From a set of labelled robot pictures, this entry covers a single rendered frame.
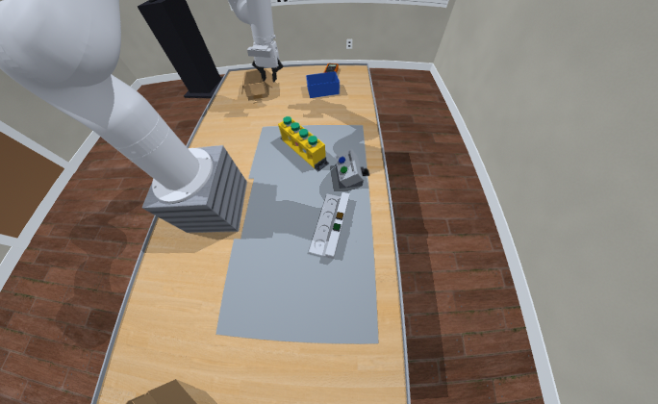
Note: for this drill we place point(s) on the blue open-top box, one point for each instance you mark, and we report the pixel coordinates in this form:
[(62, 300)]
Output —
[(330, 86)]

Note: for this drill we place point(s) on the orange multimeter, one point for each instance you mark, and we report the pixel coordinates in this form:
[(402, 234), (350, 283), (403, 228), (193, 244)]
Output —
[(331, 67)]

